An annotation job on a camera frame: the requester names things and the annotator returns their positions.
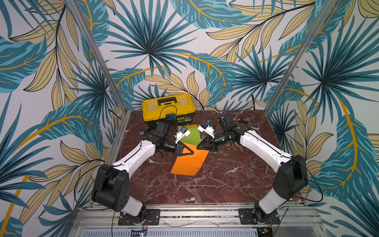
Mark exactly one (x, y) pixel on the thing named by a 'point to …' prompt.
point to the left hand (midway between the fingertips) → (191, 155)
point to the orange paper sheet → (189, 165)
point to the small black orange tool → (239, 120)
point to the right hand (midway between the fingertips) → (198, 147)
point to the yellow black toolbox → (177, 110)
